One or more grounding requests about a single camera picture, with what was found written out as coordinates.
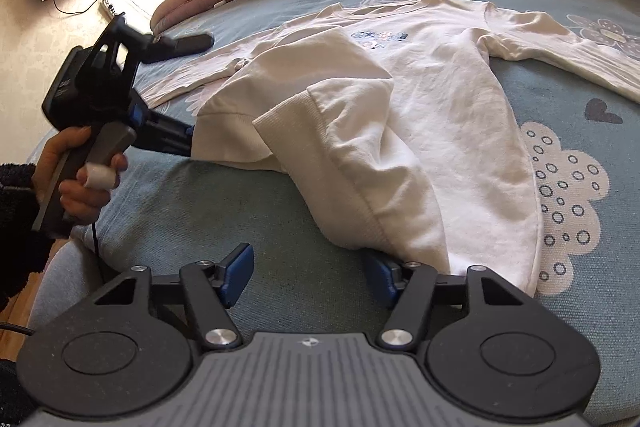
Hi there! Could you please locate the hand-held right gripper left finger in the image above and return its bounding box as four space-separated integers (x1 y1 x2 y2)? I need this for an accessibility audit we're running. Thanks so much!
92 243 254 350

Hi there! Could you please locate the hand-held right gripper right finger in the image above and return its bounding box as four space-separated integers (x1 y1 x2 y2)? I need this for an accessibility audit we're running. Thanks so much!
364 252 523 350

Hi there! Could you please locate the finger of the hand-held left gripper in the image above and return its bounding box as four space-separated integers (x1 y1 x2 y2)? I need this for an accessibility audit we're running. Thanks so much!
127 32 215 62
142 106 197 158

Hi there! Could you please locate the white printed sweatshirt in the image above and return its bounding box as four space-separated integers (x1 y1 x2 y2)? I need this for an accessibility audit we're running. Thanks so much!
132 0 640 298

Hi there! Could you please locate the person's left forearm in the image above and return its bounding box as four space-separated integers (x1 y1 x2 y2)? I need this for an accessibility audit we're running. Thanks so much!
0 162 57 313

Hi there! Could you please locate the person's left hand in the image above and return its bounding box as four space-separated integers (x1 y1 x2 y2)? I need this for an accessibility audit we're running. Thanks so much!
31 124 129 226

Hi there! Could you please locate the blue printed bed sheet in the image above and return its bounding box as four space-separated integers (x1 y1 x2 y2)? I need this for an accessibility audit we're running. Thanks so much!
22 0 640 423

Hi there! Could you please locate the white finger bandage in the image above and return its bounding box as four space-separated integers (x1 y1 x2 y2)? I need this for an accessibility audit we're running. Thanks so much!
82 162 114 188

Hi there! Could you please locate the person's leg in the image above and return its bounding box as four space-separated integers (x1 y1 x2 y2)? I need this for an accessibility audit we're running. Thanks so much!
27 227 123 348

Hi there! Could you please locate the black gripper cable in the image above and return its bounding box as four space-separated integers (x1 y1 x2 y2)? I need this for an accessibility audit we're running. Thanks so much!
0 219 103 338

